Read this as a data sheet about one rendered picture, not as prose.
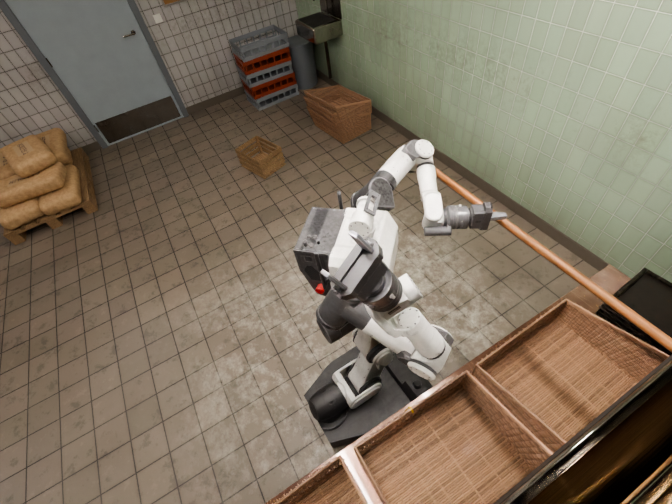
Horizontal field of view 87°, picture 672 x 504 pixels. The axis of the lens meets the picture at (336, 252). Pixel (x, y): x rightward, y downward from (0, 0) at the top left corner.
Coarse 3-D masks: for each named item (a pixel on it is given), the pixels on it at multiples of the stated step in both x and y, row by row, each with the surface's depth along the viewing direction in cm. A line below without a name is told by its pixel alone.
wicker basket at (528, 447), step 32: (448, 384) 143; (480, 384) 140; (416, 416) 150; (448, 416) 149; (480, 416) 147; (512, 416) 128; (384, 448) 144; (416, 448) 143; (448, 448) 141; (480, 448) 140; (512, 448) 139; (544, 448) 118; (384, 480) 137; (416, 480) 136; (448, 480) 135; (480, 480) 133
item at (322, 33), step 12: (324, 0) 394; (336, 0) 374; (324, 12) 406; (336, 12) 385; (300, 24) 395; (312, 24) 384; (324, 24) 380; (336, 24) 384; (312, 36) 383; (324, 36) 385; (336, 36) 392
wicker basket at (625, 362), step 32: (544, 320) 161; (576, 320) 161; (512, 352) 162; (544, 352) 161; (576, 352) 159; (608, 352) 153; (640, 352) 140; (512, 384) 154; (544, 384) 152; (576, 384) 150; (608, 384) 149; (544, 416) 144; (576, 416) 143
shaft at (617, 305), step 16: (464, 192) 145; (512, 224) 131; (528, 240) 126; (544, 256) 122; (576, 272) 114; (592, 288) 111; (608, 304) 108; (624, 304) 106; (640, 320) 102; (656, 336) 99
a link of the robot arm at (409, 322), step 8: (368, 312) 80; (376, 312) 79; (400, 312) 88; (408, 312) 86; (416, 312) 85; (376, 320) 79; (384, 320) 80; (392, 320) 85; (400, 320) 86; (408, 320) 85; (416, 320) 83; (424, 320) 84; (384, 328) 81; (392, 328) 81; (400, 328) 82; (408, 328) 83; (416, 328) 83; (392, 336) 83
